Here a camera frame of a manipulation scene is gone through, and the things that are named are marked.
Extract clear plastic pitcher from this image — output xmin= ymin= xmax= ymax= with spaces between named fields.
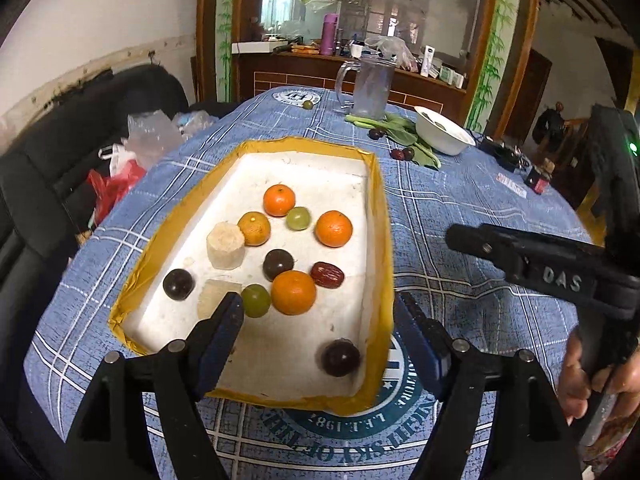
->
xmin=335 ymin=56 xmax=397 ymax=118

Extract white bowl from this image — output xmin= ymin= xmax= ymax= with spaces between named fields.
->
xmin=414 ymin=105 xmax=477 ymax=156

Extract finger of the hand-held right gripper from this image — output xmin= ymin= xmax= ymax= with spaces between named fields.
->
xmin=446 ymin=223 xmax=527 ymax=283

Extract red jujube date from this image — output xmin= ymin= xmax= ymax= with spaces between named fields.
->
xmin=310 ymin=261 xmax=346 ymax=289

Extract small white cartons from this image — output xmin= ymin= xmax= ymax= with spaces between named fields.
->
xmin=439 ymin=66 xmax=467 ymax=89

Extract person's right hand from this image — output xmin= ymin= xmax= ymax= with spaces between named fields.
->
xmin=557 ymin=332 xmax=640 ymax=422

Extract wooden framed glass window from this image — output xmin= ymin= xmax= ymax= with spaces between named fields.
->
xmin=197 ymin=0 xmax=523 ymax=111

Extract dark purple plum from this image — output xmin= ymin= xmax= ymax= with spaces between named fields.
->
xmin=320 ymin=339 xmax=362 ymax=377
xmin=162 ymin=268 xmax=196 ymax=301
xmin=262 ymin=249 xmax=295 ymax=282

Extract white foam box yellow tape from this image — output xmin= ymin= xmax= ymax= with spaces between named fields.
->
xmin=109 ymin=136 xmax=396 ymax=415

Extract red plastic bag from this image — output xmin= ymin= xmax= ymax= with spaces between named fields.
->
xmin=86 ymin=159 xmax=147 ymax=226

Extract orange tangerine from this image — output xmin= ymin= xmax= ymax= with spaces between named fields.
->
xmin=237 ymin=211 xmax=272 ymax=247
xmin=271 ymin=270 xmax=317 ymax=316
xmin=315 ymin=210 xmax=354 ymax=248
xmin=263 ymin=184 xmax=297 ymax=217

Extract wooden cabinet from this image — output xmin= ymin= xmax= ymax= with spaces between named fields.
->
xmin=235 ymin=50 xmax=468 ymax=116

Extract green grape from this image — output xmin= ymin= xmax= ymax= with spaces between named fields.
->
xmin=285 ymin=206 xmax=311 ymax=231
xmin=241 ymin=284 xmax=272 ymax=319

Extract blue plaid tablecloth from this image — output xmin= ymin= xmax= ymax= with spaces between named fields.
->
xmin=22 ymin=86 xmax=608 ymax=480

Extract round beige sugarcane piece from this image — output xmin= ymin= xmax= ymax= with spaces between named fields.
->
xmin=206 ymin=222 xmax=247 ymax=271

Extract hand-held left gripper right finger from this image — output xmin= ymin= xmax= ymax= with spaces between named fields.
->
xmin=393 ymin=291 xmax=583 ymax=480

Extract pale sugarcane chunk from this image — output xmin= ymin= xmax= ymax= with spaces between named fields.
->
xmin=197 ymin=280 xmax=243 ymax=320

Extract black sofa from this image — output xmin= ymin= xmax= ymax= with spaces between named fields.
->
xmin=0 ymin=64 xmax=193 ymax=341

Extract black device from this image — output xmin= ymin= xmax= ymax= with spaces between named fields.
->
xmin=480 ymin=136 xmax=526 ymax=171

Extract wooden chair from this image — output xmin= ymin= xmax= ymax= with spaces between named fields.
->
xmin=560 ymin=117 xmax=603 ymax=211

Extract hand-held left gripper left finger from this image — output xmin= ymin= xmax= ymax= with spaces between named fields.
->
xmin=65 ymin=291 xmax=246 ymax=480

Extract white red packet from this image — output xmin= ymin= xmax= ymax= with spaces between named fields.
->
xmin=496 ymin=172 xmax=529 ymax=200

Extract crumpled clear plastic bag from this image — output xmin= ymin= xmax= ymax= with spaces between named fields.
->
xmin=172 ymin=110 xmax=220 ymax=134

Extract green leafy vegetable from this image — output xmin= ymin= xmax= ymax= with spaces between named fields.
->
xmin=345 ymin=112 xmax=442 ymax=169

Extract plastic bag with contents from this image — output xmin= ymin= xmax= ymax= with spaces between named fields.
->
xmin=365 ymin=36 xmax=418 ymax=71

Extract small red box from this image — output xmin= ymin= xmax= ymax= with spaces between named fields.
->
xmin=525 ymin=165 xmax=551 ymax=195

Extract white plastic bag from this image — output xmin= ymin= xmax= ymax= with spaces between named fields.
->
xmin=98 ymin=144 xmax=132 ymax=173

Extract brown wooden door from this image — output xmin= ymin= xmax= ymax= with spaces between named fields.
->
xmin=505 ymin=49 xmax=554 ymax=141

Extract purple bottle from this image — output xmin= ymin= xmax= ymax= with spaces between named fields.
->
xmin=320 ymin=13 xmax=338 ymax=57

